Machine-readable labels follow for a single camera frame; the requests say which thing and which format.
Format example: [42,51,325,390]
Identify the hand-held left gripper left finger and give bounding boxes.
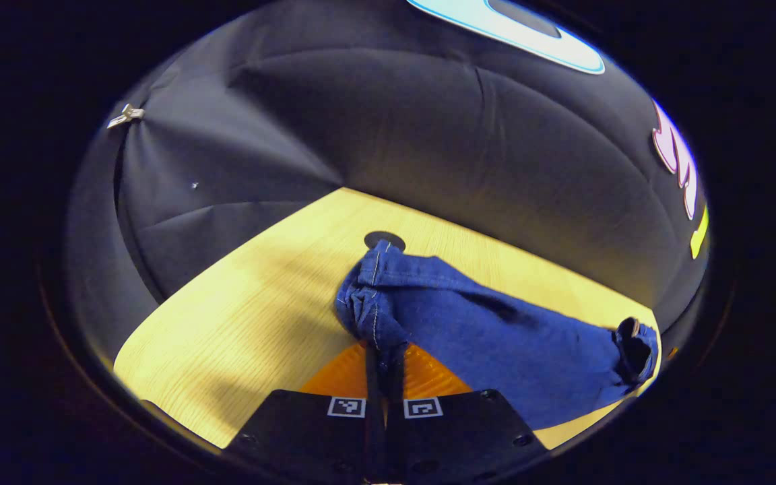
[225,340,385,484]

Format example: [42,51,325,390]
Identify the black round table grommet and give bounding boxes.
[364,230,407,251]

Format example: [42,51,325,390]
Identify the silver spring clip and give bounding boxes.
[106,103,145,129]

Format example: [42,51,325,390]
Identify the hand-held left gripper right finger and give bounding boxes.
[387,342,550,484]

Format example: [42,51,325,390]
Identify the black backdrop cloth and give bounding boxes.
[65,0,711,364]

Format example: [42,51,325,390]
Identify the blue denim jeans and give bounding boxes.
[334,240,660,432]

